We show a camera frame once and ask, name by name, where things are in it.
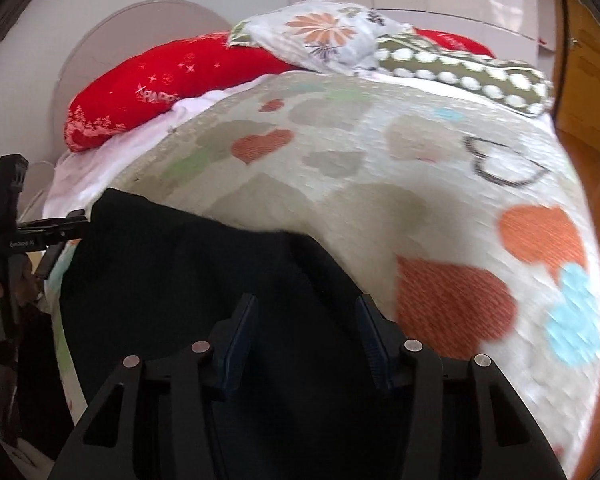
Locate green polka dot pillow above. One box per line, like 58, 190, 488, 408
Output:
374, 32, 554, 118

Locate floral white pillow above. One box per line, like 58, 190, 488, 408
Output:
226, 0, 413, 75

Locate white headboard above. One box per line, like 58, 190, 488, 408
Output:
0, 0, 234, 212

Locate black pants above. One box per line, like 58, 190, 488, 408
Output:
60, 190, 389, 479

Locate person left hand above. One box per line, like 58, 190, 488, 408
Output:
0, 255, 41, 307

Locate heart pattern quilt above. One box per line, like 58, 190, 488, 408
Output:
44, 70, 600, 478

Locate white bed sheet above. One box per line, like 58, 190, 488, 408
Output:
42, 74, 273, 218

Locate wooden door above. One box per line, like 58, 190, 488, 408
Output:
555, 0, 600, 152

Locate red pillow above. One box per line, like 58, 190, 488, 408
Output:
64, 32, 295, 153

